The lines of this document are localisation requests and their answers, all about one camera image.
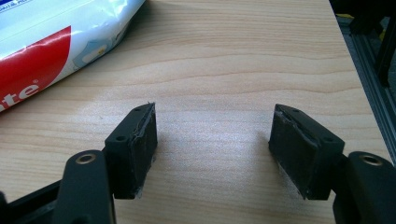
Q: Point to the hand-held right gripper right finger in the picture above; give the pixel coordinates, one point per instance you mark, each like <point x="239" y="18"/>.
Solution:
<point x="303" y="155"/>

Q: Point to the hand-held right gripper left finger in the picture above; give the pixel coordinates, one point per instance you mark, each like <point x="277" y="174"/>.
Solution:
<point x="129" y="155"/>

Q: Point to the black metal stand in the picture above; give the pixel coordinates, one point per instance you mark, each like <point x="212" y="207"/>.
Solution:
<point x="381" y="40"/>

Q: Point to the white and red plastic packet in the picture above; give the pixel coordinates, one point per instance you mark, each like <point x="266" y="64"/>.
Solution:
<point x="46" y="43"/>

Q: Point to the grey metal frame rail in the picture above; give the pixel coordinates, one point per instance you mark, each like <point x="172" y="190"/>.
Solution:
<point x="372" y="81"/>

